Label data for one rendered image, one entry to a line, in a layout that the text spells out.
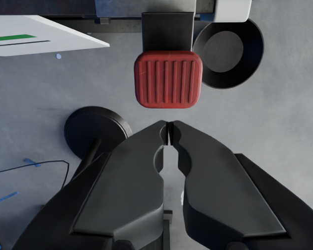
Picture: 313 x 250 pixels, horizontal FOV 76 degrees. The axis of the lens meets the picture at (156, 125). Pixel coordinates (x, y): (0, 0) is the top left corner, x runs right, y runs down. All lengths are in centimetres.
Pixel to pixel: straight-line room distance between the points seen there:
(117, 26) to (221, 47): 46
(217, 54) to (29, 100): 97
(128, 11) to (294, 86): 99
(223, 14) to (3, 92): 115
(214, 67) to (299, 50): 37
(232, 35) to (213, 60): 12
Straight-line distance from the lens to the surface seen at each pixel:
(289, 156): 141
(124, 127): 109
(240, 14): 35
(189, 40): 26
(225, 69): 103
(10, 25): 55
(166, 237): 149
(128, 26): 94
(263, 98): 114
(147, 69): 21
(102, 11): 33
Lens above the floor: 96
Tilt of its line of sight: 62 degrees down
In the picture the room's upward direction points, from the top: 177 degrees counter-clockwise
